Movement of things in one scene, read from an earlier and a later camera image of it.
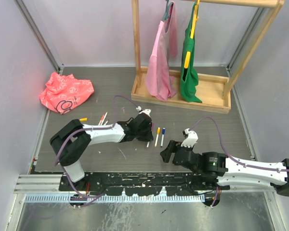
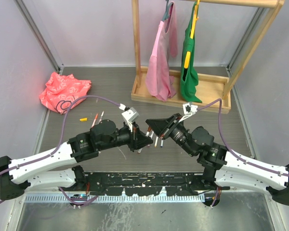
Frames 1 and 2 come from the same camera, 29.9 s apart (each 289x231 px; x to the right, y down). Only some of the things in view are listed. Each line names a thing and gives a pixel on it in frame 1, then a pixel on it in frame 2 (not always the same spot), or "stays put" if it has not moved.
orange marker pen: [101, 120] to [96, 118]
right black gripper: [172, 146] to [164, 126]
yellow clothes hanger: [188, 56] stays put
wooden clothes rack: [214, 92] stays put
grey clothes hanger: [167, 7] stays put
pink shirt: [159, 82] stays put
